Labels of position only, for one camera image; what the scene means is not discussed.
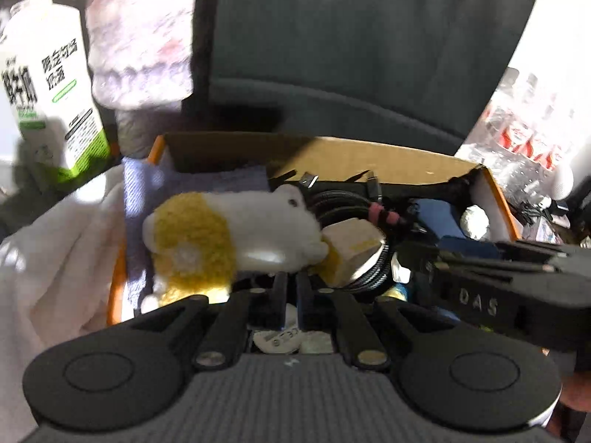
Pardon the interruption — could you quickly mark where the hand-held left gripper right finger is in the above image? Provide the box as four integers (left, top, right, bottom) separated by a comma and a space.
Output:
297, 272, 459, 372

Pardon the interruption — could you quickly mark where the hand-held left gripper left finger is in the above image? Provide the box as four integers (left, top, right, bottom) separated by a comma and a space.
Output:
131, 272, 289, 371

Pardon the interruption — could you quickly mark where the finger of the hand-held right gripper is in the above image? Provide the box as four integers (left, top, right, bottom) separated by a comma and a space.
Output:
398, 239, 570, 265
433, 262, 556, 283

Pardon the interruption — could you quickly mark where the white tissue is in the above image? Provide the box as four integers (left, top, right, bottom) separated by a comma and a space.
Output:
461, 205, 490, 241

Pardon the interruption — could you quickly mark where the yellow white plush toy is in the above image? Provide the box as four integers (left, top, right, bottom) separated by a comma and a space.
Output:
141, 183, 331, 308

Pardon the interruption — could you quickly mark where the cream charger plug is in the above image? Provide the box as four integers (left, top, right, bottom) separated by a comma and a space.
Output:
321, 219, 387, 287

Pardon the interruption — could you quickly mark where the dark zip pouch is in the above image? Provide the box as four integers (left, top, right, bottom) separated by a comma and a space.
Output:
409, 198, 502, 259

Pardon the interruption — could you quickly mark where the black white braided cable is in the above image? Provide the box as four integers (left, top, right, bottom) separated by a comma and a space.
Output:
300, 171, 398, 293

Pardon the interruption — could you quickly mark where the pink cable strap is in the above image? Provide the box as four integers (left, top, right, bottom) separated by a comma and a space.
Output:
369, 203, 402, 227

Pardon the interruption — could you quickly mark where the red orange cardboard box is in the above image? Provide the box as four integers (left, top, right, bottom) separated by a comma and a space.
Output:
106, 133, 525, 326

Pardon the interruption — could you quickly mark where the white round label disc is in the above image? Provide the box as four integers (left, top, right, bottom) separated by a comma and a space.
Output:
253, 316, 335, 355

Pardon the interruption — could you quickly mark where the white round gadget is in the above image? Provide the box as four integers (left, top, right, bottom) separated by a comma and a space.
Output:
551, 164, 575, 201

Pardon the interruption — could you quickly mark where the clear water bottle red label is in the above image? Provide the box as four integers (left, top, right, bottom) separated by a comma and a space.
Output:
542, 102, 578, 176
512, 83, 555, 171
480, 67, 525, 162

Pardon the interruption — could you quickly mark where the white terry towel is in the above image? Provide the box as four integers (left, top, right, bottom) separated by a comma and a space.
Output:
0, 166, 127, 398

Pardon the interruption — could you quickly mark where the black paper bag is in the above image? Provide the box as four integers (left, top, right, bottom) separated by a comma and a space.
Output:
182, 0, 543, 158

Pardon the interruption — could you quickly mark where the lavender glass vase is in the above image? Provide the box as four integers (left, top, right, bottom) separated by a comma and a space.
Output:
85, 0, 197, 158

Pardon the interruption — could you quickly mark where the white green milk carton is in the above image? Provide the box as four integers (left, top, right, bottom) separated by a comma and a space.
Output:
0, 0, 112, 183

